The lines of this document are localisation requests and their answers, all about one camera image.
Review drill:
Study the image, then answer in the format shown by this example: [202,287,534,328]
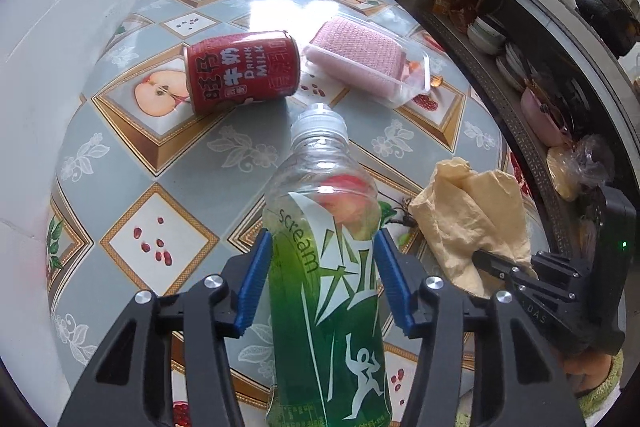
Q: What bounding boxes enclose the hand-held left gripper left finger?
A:
[57,227,273,427]

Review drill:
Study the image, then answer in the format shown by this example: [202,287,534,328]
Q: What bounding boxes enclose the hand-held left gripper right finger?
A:
[374,227,586,427]

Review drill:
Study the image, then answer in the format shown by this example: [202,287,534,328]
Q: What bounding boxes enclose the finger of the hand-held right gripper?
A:
[472,249,538,280]

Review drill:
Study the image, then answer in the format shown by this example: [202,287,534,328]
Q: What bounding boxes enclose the yellow cloth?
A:
[410,157,536,300]

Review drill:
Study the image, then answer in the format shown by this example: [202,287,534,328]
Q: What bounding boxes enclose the green label plastic bottle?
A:
[262,103,393,427]

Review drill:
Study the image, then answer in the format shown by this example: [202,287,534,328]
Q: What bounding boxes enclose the clear plastic tray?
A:
[302,13,436,108]

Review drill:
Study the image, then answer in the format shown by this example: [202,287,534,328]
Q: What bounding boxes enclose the red drink can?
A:
[182,30,301,115]

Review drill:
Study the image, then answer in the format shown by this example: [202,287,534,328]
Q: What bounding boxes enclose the person's right forearm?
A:
[575,349,626,415]

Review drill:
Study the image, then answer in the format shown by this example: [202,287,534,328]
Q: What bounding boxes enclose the person's right hand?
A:
[562,352,618,395]

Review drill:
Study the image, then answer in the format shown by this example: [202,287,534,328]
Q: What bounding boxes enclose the clear bag of yellow flatbread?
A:
[546,134,616,202]

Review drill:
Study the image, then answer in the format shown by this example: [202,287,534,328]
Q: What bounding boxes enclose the pink bowl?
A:
[520,87,571,146]

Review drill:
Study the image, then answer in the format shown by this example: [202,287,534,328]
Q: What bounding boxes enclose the grey kitchen counter shelf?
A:
[400,0,640,258]

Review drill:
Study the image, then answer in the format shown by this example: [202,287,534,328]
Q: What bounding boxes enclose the stack of plates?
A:
[495,42,531,92]

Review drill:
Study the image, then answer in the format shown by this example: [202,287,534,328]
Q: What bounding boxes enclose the pink knitted cloth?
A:
[305,18,408,92]

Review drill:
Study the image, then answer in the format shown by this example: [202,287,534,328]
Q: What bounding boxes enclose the orange snack packet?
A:
[432,0,476,25]

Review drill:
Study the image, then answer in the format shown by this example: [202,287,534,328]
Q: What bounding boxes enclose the black pot with lid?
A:
[575,0,640,58]

